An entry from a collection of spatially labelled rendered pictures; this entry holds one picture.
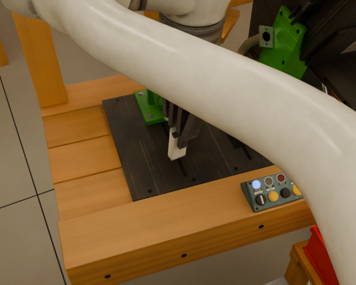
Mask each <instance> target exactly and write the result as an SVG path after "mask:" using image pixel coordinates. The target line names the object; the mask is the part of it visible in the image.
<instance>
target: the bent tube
mask: <svg viewBox="0 0 356 285"><path fill-rule="evenodd" d="M257 46H259V47H262V48H273V27H268V26H263V25H260V26H259V34H256V35H255V36H252V37H250V38H248V39H247V40H245V41H244V42H243V43H242V45H241V46H240V47H239V49H238V51H237V54H240V55H243V56H245V57H247V55H248V53H249V51H250V50H251V49H252V48H255V47H257Z"/></svg>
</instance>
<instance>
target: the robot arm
mask: <svg viewBox="0 0 356 285"><path fill-rule="evenodd" d="M230 1H231V0H0V2H1V4H2V5H3V6H4V7H5V8H7V9H8V10H10V11H12V12H14V13H17V14H19V15H22V16H25V17H27V18H31V19H42V20H43V21H44V22H45V23H48V24H50V25H51V26H52V27H53V28H55V29H57V30H58V31H60V32H62V33H65V34H67V35H69V36H70V37H71V38H72V39H73V40H74V42H75V43H77V44H78V45H79V47H81V48H82V49H83V50H84V51H85V52H87V53H88V54H89V55H91V56H92V57H93V58H95V59H96V60H98V61H100V62H101V63H103V64H104V65H106V66H108V67H109V68H111V69H113V70H115V71H116V72H118V73H120V74H122V75H124V76H125V77H127V78H129V79H131V80H133V81H134V82H136V83H138V84H140V85H142V86H143V87H145V88H147V89H148V90H150V91H152V92H154V93H156V94H158V95H159V96H161V97H162V102H163V115H164V117H165V118H168V125H169V126H170V138H169V145H168V157H169V158H170V160H172V161H173V160H174V159H178V158H180V157H183V156H185V153H186V147H187V146H188V140H190V139H193V138H195V137H197V136H198V134H199V132H200V129H201V127H202V125H203V122H204V121H206V122H208V123H210V124H211V125H213V126H215V127H216V128H218V129H220V130H222V131H224V132H225V133H227V134H229V135H231V136H233V137H234V138H236V139H238V140H240V141H241V142H243V143H244V144H246V145H247V146H249V147H251V148H252V149H254V150H255V151H257V152H258V153H260V154H261V155H262V156H264V157H266V158H267V159H268V160H269V161H271V162H272V163H273V164H274V165H275V166H277V167H278V168H279V169H280V170H281V171H282V172H283V173H284V174H285V175H286V176H287V177H288V178H289V179H290V180H291V181H292V182H293V184H294V185H295V186H296V187H297V188H298V190H299V191H300V192H301V194H302V196H303V198H304V199H305V201H306V202H307V204H308V206H309V208H310V210H311V212H312V214H313V216H314V218H315V221H316V224H317V225H318V228H319V231H320V233H321V236H322V238H323V241H324V244H325V247H326V249H327V252H328V255H329V257H330V260H331V263H332V266H333V268H334V271H335V273H336V276H337V279H338V282H339V284H340V285H356V111H354V110H353V109H351V108H349V107H348V106H346V105H344V104H343V103H342V102H340V101H338V100H336V99H335V98H333V97H331V96H329V95H328V94H326V93H324V92H322V91H321V90H318V89H316V88H315V87H313V86H311V85H309V84H307V83H305V82H303V81H301V80H298V79H296V78H295V77H292V76H290V75H288V74H286V73H284V72H281V71H279V70H277V69H275V68H272V67H270V66H267V65H265V64H263V63H260V62H257V61H255V60H253V59H250V58H248V57H245V56H243V55H240V54H237V53H235V52H233V51H230V50H228V49H225V48H223V47H220V43H221V39H222V33H223V26H224V23H225V14H226V11H227V8H228V5H229V3H230ZM134 11H154V12H158V13H159V22H158V21H155V20H153V19H150V18H147V17H145V16H143V15H140V14H138V13H136V12H134ZM169 108H170V109H169Z"/></svg>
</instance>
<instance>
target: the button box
mask: <svg viewBox="0 0 356 285"><path fill-rule="evenodd" d="M279 174H283V175H284V177H285V179H284V181H283V182H280V181H278V179H277V176H278V175H279ZM266 178H271V179H272V184H271V185H267V184H266V182H265V179H266ZM254 181H259V182H260V187H259V188H254V187H253V182H254ZM240 185H241V189H242V192H243V194H244V195H245V197H246V199H247V201H248V203H249V205H250V207H251V209H252V210H253V212H254V211H260V210H264V209H268V208H271V207H274V206H278V205H281V204H285V203H288V202H292V201H295V200H299V199H302V198H303V196H302V194H301V195H295V194H294V193H293V190H292V188H293V186H294V184H293V182H292V181H291V180H290V179H289V178H288V177H287V176H286V175H285V174H284V173H283V172H279V173H276V174H272V175H268V176H264V177H261V178H257V179H253V180H249V181H246V182H242V183H240ZM284 188H288V189H289V190H290V196H289V197H283V196H282V195H281V191H282V189H284ZM271 192H276V193H277V194H278V195H279V198H278V199H277V200H276V201H271V200H270V198H269V194H270V193H271ZM258 195H264V196H265V197H266V203H265V204H264V205H259V204H258V203H257V202H256V198H257V196H258Z"/></svg>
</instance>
